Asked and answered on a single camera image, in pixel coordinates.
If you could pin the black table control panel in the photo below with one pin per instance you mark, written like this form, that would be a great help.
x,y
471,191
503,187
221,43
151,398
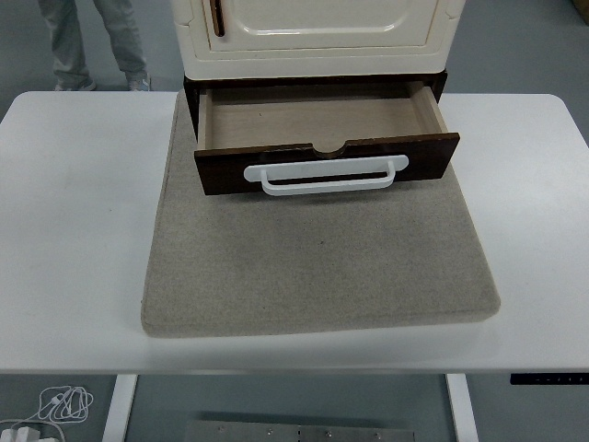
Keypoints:
x,y
547,380

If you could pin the person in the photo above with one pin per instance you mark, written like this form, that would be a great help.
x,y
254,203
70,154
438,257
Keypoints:
x,y
69,46

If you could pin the white charger adapter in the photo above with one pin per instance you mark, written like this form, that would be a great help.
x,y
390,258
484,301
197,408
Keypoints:
x,y
20,435

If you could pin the cream plastic cabinet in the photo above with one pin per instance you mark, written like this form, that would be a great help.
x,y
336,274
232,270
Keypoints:
x,y
322,60

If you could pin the beige fabric mat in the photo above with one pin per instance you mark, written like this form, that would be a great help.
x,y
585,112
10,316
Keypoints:
x,y
322,267

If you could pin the white table leg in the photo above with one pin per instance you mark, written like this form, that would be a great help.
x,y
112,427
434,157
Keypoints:
x,y
118,410
462,410

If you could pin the beige cardboard box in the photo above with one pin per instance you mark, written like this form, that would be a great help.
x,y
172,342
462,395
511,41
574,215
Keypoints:
x,y
583,9

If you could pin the dark wooden drawer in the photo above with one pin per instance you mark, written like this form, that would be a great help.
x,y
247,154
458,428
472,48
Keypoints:
x,y
313,119

